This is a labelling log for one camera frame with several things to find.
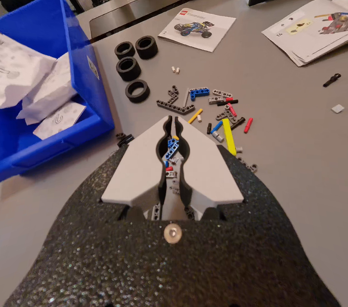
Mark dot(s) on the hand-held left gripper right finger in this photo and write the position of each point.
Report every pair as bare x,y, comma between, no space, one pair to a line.
212,176

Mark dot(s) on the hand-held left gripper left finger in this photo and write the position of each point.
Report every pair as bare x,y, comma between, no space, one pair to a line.
136,174

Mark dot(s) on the pile of lego pieces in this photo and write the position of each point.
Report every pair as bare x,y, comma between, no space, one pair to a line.
199,92

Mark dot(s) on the black lego clip piece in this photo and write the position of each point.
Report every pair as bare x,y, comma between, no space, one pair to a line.
125,140

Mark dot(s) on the black rubber lego tyre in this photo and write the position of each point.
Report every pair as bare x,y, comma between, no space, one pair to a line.
124,50
128,69
137,91
146,47

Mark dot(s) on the small grey lego tile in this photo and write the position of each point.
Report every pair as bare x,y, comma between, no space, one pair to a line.
337,109

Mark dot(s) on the white paper bag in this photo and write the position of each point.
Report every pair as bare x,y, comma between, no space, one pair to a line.
51,89
21,68
59,119

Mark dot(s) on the blue plastic storage bin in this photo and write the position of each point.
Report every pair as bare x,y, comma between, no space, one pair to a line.
81,73

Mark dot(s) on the thin closed instruction booklet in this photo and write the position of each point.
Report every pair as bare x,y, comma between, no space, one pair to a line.
198,30

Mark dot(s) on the open instruction booklet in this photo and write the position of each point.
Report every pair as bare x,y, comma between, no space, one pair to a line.
307,32

